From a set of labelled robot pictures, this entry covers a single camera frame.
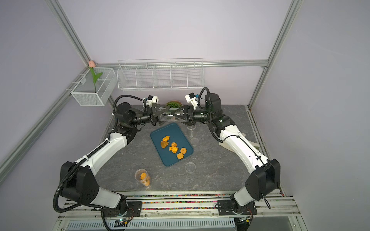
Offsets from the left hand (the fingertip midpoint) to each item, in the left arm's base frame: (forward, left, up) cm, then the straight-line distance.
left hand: (170, 114), depth 65 cm
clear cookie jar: (+13, -11, -30) cm, 34 cm away
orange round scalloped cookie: (0, -4, -37) cm, 37 cm away
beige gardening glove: (+3, -31, -37) cm, 48 cm away
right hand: (-1, -1, -1) cm, 1 cm away
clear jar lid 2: (+8, -13, -38) cm, 41 cm away
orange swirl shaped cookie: (+6, +2, -37) cm, 38 cm away
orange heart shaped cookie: (+6, +9, -36) cm, 38 cm away
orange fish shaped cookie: (+1, +2, -36) cm, 36 cm away
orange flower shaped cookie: (-3, -2, -37) cm, 37 cm away
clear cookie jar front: (-16, +19, -32) cm, 41 cm away
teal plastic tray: (+13, +1, -38) cm, 40 cm away
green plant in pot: (+30, 0, -23) cm, 38 cm away
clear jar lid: (-10, -8, -39) cm, 41 cm away
